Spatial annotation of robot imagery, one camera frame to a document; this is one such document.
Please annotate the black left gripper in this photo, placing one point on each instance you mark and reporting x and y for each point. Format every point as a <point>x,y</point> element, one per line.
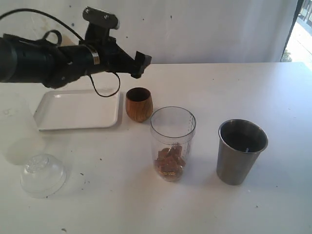
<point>111,57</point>

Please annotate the brown wooden cup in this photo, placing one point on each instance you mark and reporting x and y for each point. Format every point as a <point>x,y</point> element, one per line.
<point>139,104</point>

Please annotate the pile of wooden blocks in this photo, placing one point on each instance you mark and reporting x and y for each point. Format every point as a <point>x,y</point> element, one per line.
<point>170,162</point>

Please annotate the stainless steel cup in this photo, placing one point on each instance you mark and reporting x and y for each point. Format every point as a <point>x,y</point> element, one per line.
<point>240,144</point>

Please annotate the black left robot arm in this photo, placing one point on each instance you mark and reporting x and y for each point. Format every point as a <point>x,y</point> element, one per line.
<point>40,61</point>

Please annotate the clear plastic shaker cup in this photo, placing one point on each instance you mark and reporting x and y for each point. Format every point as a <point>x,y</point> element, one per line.
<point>172,131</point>

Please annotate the white rectangular tray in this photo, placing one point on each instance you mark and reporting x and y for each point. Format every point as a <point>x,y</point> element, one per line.
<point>76,109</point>

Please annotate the frosted translucent plastic cup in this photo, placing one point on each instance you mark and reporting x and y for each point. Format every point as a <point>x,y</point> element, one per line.
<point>20,138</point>

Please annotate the clear plastic dome lid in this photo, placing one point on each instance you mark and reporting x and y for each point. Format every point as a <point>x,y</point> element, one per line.
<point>42,176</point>

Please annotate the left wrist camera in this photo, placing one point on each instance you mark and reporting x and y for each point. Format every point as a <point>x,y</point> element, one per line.
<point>101,18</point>

